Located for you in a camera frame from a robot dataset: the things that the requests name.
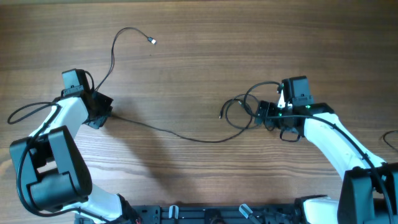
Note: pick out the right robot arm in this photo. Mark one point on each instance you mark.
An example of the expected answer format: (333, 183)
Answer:
(369, 190)

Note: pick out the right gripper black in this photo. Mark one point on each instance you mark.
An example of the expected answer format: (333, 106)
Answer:
(270, 117)

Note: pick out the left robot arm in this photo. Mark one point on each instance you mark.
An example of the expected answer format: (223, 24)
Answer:
(52, 178)

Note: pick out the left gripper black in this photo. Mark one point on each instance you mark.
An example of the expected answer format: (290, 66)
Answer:
(97, 124)

